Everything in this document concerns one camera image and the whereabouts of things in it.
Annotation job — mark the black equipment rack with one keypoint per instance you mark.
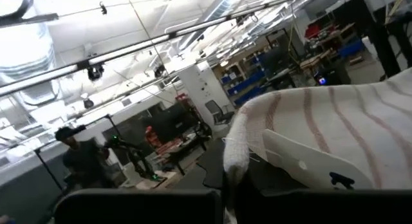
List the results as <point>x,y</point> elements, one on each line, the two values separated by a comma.
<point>174,121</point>

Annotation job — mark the silver ventilation duct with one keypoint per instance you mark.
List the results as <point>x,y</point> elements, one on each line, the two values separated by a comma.
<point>29,56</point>

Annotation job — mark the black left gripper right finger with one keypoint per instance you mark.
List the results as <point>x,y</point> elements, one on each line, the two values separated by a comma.
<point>305,208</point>

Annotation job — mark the white striped towel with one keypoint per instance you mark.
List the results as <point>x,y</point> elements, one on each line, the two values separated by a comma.
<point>354,98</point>

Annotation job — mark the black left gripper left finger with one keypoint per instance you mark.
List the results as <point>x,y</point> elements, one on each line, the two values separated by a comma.
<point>145,208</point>

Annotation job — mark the black overhead frame beam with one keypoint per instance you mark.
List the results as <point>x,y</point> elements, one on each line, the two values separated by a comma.
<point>128,49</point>

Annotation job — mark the person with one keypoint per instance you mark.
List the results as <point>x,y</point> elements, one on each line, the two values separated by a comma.
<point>83,159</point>

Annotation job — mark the black background robot arm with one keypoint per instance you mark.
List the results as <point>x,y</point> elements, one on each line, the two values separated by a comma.
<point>135,153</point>

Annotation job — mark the black office chair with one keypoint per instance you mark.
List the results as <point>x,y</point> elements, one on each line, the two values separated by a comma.
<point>219,113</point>

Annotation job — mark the wooden storage shelf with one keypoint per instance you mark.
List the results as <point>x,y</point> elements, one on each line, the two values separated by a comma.
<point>238,64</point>

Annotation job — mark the black ceiling spotlight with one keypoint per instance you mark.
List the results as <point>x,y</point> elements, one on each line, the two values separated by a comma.
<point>88,103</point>

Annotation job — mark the black overhead camera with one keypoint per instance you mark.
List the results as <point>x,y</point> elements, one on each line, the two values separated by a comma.
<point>95,72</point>

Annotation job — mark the blue storage bin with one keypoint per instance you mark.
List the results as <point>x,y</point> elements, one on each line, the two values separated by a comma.
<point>244,84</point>
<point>249,96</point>

